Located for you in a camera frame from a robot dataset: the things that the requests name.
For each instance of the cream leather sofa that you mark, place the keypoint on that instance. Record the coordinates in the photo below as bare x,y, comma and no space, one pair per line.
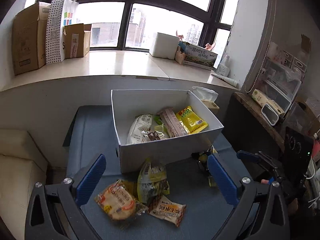
22,165

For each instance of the large brown cardboard box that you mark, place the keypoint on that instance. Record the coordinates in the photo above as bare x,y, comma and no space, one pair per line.
29,38

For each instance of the beige tissue pack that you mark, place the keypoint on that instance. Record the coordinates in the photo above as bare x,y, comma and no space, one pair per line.
208,97

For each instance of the cream patterned pouch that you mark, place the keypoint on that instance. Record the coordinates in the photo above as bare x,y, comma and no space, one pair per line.
261,99

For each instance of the small brown jerky packet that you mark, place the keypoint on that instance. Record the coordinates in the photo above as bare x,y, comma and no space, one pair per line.
152,136

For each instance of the white plastic bottle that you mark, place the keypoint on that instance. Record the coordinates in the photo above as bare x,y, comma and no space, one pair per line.
223,67

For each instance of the round rice cracker snack pack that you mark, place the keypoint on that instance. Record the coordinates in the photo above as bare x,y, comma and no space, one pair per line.
118,201

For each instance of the white tube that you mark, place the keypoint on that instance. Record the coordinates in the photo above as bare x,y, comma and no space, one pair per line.
228,80

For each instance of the printed landscape carton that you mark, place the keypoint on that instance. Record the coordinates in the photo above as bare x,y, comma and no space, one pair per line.
197,56

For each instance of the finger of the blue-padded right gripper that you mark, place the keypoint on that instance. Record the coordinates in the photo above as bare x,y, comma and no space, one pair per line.
246,156

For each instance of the clear plastic drawer organizer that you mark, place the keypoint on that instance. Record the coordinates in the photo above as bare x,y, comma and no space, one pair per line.
281,83

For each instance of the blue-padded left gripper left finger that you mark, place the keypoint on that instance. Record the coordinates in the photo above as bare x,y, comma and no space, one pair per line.
43,221

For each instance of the orange-beige rice cracker pack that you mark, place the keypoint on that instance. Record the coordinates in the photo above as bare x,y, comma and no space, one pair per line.
163,208

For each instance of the small woven basket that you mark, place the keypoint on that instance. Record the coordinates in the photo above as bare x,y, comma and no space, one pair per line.
179,56

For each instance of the black yellow chip bag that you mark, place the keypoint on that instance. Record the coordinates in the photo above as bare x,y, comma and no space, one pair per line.
201,159

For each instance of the wooden side shelf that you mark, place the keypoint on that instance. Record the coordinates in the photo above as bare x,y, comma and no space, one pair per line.
255,111

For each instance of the yellow snack packet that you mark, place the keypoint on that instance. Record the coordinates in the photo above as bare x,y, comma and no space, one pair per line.
190,121

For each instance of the white rectangular mirror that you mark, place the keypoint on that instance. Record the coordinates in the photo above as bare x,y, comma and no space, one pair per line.
269,114

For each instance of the white dotted paper bag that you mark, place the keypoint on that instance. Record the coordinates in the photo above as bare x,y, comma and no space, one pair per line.
60,15

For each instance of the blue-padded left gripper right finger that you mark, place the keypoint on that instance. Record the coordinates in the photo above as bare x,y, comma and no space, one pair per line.
259,210

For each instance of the green snack packet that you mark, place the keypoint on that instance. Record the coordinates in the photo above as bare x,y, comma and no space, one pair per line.
159,127

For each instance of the white long snack bag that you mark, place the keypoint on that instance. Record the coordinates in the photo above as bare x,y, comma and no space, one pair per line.
138,132

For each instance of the yellow-green chip bag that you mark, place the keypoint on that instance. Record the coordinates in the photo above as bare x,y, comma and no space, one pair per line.
152,181

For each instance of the pink striped snack packet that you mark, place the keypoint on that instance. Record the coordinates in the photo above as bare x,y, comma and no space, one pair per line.
172,124

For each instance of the white open storage box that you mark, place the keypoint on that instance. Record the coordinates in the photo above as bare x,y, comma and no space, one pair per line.
129,104

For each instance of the white foam box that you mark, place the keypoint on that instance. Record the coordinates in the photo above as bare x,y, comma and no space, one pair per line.
164,46

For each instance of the small open cardboard box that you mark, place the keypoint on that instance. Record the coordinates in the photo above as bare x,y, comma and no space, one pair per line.
77,40

